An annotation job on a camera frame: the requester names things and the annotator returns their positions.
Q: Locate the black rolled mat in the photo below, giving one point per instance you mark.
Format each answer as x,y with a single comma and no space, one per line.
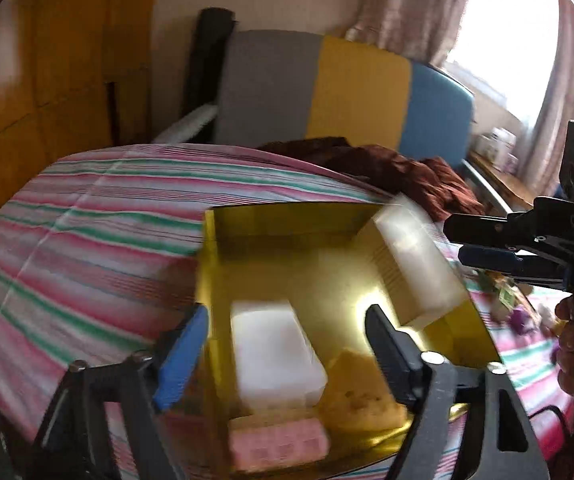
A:
206,58

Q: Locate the dark red cloth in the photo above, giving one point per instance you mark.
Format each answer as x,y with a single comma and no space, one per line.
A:
431,182

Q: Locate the striped pink green bedsheet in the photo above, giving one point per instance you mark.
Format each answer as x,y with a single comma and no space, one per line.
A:
98,253

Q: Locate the pink hair roller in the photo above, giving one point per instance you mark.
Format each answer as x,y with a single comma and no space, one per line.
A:
260,445

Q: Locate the pink patterned curtain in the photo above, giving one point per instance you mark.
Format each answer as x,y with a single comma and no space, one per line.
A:
516,56

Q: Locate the white box on shelf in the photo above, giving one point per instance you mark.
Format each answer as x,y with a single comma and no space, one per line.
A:
496,146

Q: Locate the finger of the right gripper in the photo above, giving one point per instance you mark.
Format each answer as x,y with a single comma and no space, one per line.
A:
497,259
483,231

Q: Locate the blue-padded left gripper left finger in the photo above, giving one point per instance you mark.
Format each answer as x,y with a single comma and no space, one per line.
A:
175,356

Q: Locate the wooden side shelf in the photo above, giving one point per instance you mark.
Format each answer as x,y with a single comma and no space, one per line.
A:
510,188

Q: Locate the gold metal tray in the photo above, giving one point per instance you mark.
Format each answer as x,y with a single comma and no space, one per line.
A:
305,253

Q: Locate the cream medicine box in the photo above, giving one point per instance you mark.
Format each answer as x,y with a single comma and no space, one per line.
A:
420,283

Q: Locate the wooden wardrobe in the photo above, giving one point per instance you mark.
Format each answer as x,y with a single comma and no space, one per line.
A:
75,75

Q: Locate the yellow sponge with holes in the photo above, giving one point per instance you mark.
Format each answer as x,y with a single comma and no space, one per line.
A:
357,398

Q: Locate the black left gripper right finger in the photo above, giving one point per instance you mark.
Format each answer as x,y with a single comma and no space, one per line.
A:
398,358

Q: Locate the white soap block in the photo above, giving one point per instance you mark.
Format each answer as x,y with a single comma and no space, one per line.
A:
276,365

